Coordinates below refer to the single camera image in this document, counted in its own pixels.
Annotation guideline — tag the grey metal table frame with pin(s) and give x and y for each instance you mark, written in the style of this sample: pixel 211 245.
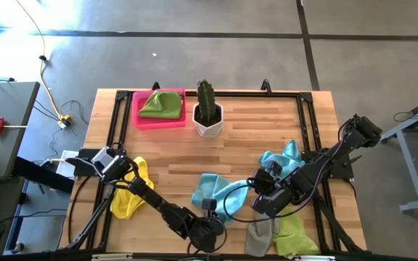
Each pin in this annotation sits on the grey metal table frame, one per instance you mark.
pixel 413 170

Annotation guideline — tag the light blue microfiber towel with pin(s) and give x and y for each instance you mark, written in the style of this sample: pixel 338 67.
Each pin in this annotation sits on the light blue microfiber towel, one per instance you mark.
pixel 289 152

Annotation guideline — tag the lime green microfiber towel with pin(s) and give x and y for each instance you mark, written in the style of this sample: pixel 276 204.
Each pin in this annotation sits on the lime green microfiber towel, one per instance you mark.
pixel 292 235

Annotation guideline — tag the green cactus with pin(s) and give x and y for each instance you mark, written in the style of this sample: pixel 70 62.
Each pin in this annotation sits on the green cactus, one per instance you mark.
pixel 206 101

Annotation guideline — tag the silver metal bracket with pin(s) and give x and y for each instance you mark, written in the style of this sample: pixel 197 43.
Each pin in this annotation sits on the silver metal bracket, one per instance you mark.
pixel 314 258
pixel 112 256

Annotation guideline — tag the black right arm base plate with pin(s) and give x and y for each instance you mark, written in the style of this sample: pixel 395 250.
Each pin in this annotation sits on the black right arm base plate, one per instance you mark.
pixel 343 170

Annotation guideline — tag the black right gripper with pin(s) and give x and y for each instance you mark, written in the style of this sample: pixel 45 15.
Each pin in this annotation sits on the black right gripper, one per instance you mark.
pixel 270 201

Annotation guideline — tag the black flat bar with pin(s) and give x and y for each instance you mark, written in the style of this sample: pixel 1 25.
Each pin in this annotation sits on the black flat bar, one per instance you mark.
pixel 38 174

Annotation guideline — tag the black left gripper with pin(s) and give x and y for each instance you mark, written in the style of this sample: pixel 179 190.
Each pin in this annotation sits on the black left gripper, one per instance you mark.
pixel 209 233

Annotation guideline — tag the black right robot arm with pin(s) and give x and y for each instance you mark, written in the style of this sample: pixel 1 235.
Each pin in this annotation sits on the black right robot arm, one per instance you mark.
pixel 325 163

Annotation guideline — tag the white hexagonal plant pot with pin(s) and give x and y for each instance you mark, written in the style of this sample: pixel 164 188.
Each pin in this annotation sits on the white hexagonal plant pot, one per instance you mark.
pixel 209 130

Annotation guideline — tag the yellow microfiber towel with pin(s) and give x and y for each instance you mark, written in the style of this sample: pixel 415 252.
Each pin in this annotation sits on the yellow microfiber towel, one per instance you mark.
pixel 125 203

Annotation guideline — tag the grey microfiber towel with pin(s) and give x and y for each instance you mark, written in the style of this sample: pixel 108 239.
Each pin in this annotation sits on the grey microfiber towel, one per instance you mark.
pixel 260 235

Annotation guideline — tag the pink plastic bin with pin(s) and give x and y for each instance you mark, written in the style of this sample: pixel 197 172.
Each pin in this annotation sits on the pink plastic bin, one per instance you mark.
pixel 158 125

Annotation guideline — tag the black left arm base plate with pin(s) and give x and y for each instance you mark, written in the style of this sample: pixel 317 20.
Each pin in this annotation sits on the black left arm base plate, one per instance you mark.
pixel 82 168

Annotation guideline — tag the black table clamp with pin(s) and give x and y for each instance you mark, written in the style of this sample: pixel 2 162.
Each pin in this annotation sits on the black table clamp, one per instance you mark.
pixel 266 86
pixel 155 86

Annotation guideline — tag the teal microfiber towel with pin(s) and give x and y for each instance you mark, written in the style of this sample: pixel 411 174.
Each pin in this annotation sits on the teal microfiber towel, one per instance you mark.
pixel 209 186

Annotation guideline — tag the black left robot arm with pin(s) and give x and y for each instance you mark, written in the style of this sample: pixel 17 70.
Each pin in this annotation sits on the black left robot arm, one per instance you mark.
pixel 158 206

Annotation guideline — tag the dark grey side table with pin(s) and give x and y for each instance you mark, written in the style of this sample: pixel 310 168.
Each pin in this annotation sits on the dark grey side table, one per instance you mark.
pixel 9 105

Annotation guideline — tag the white power supply box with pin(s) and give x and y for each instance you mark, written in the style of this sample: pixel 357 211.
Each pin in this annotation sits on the white power supply box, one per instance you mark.
pixel 62 168

